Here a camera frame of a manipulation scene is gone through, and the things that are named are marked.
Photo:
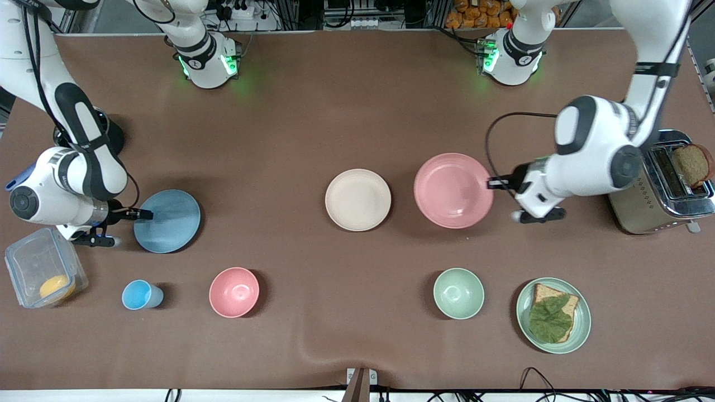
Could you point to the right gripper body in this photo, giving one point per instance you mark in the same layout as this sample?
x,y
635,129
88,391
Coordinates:
x,y
118,212

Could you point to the blue plate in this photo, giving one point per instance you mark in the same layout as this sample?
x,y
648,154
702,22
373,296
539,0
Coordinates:
x,y
170,223

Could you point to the pink plate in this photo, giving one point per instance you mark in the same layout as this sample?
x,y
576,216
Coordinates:
x,y
453,191

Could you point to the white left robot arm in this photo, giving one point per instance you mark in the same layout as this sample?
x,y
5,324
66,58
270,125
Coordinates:
x,y
592,145

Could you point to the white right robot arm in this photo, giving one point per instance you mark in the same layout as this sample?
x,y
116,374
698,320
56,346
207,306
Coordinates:
x,y
56,178

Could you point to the blue cup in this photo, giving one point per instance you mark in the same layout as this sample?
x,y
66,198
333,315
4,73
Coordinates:
x,y
139,295

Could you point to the clear plastic container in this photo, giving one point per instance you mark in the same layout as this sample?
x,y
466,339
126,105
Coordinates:
x,y
33,257

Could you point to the yellow round food piece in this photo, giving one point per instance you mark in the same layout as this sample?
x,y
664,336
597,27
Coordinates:
x,y
57,287

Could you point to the bread slice under lettuce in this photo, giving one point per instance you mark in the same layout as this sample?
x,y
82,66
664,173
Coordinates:
x,y
544,291

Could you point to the beige and chrome toaster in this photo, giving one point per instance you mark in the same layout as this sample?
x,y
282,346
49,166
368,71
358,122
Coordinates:
x,y
642,215

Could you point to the green bowl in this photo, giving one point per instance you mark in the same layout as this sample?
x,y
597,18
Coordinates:
x,y
458,293

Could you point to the pink bowl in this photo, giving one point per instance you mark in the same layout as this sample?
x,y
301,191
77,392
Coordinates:
x,y
234,292

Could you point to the green lettuce leaf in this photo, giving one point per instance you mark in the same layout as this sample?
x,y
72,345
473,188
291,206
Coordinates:
x,y
550,319

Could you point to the beige plate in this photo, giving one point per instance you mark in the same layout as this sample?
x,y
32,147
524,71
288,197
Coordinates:
x,y
358,200

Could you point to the green plate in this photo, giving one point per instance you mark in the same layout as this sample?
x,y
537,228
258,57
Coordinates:
x,y
581,326

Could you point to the brown toast slice in toaster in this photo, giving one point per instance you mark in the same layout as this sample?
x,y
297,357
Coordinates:
x,y
692,164

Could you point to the orange snack bag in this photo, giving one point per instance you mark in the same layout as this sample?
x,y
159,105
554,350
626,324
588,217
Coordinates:
x,y
475,14

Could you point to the brown table cover mat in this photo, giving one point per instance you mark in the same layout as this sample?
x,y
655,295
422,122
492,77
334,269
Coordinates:
x,y
335,111

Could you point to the white power strip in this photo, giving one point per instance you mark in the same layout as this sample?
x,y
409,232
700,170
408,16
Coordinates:
x,y
240,10

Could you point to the metal table edge clamp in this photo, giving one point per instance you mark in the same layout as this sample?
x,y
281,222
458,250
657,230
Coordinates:
x,y
361,382

